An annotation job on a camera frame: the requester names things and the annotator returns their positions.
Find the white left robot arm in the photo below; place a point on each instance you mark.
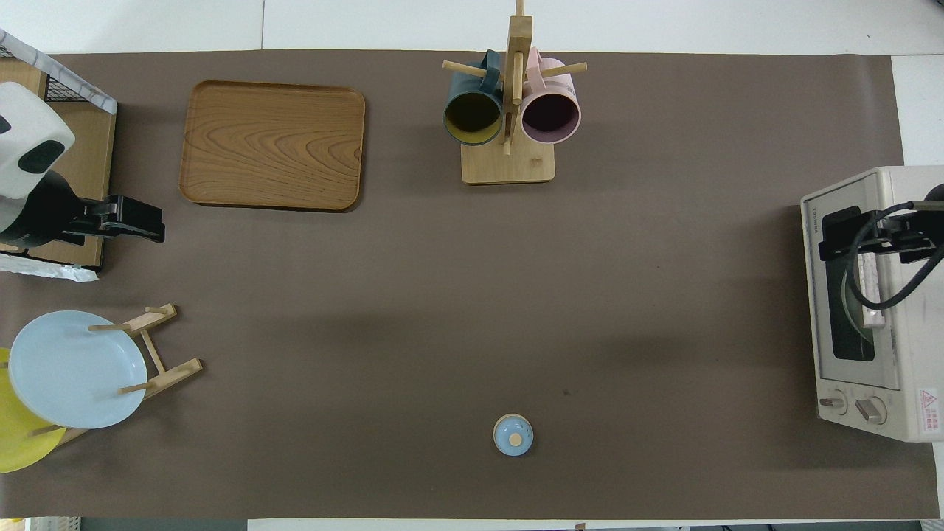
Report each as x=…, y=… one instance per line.
x=26, y=140

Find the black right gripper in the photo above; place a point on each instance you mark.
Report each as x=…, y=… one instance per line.
x=922, y=234

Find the pale green plate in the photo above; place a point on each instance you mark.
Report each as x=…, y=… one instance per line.
x=849, y=306

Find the yellow plate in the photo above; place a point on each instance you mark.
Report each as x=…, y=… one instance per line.
x=18, y=446

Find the light blue plate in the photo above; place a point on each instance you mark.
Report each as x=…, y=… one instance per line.
x=74, y=369

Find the small blue round bell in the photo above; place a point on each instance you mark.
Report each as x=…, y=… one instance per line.
x=513, y=435

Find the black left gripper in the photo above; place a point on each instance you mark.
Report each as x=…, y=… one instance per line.
x=92, y=220

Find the dark blue mug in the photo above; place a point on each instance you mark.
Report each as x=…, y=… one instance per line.
x=472, y=118

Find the brown wooden tray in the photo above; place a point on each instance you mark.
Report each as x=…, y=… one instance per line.
x=273, y=144

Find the pink mug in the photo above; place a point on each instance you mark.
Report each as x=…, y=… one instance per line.
x=551, y=114

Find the brown table mat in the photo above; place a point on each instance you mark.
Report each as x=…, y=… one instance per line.
x=369, y=332

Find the wooden plate rack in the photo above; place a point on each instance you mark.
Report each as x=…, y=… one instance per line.
x=166, y=372

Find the wooden mug tree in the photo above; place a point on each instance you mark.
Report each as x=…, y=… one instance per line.
x=509, y=166

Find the beige toaster oven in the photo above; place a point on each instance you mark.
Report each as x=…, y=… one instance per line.
x=911, y=354

